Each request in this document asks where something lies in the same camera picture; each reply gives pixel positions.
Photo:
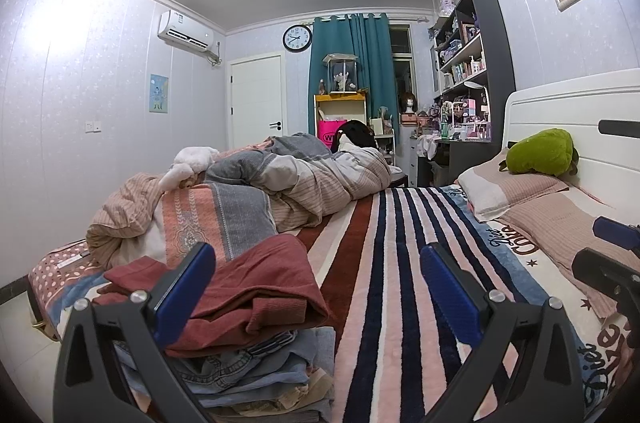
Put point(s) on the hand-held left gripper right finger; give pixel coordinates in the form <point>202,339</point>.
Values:
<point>450,288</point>

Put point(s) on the pink shopping bag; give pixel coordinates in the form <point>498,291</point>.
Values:
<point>327,135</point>

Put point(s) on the orange and grey patterned quilt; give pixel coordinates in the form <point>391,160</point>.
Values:
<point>200,213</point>

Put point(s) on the clear display case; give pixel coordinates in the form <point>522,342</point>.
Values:
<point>341,73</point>

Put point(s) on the black bag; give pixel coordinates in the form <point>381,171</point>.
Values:
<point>357,133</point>

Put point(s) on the pink polka dot sheet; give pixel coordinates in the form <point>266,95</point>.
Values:
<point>55,273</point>

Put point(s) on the pink and white pillow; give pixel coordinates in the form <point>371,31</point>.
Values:
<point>500,188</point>

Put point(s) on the dark desk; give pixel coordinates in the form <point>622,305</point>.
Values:
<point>470,153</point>

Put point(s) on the pink rear pillow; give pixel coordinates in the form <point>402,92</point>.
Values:
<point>550,223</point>

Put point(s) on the pink and grey duvet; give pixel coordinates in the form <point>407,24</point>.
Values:
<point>310,183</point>

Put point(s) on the wig on mannequin head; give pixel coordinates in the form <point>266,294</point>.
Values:
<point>410,102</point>

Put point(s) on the blue jeans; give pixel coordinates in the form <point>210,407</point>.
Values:
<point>260,363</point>

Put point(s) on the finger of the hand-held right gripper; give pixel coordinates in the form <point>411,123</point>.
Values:
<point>605,273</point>
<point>617,233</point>

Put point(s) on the white door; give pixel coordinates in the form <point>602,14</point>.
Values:
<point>255,98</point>

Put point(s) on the white air conditioner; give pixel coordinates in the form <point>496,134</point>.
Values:
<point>185,30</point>

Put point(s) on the white bed headboard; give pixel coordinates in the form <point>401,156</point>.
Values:
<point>550,103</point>

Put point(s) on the white desk lamp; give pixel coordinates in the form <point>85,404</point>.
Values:
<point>482,103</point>

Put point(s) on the teal curtain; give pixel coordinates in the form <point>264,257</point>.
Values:
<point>375,63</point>

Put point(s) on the dark bookshelf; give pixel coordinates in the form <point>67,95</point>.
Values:
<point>495,53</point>

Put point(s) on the black wall clock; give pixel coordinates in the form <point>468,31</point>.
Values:
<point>297,38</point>

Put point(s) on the white plush toy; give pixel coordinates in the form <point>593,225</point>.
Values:
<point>192,158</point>

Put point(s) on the small wall poster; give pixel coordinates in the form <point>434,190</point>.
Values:
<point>159,93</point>

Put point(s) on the dark red t-shirt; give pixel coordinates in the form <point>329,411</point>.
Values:
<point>270,283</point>

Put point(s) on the beige folded garment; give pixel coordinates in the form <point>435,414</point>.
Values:
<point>300,398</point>

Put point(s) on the yellow shelf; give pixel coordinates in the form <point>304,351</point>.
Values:
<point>340,100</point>

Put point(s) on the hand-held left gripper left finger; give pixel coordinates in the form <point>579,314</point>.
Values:
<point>185,293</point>

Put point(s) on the window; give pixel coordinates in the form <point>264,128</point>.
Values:
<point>400,68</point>

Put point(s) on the striped fleece blanket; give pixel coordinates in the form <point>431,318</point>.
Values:
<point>390,253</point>

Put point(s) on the white drawer cabinet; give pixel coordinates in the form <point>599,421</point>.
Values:
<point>417,163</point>

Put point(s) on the dark chair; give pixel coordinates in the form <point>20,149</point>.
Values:
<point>397,178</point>

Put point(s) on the wall light switch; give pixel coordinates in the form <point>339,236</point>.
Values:
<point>93,126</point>

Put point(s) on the green plush toy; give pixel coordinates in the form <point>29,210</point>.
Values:
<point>540,150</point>

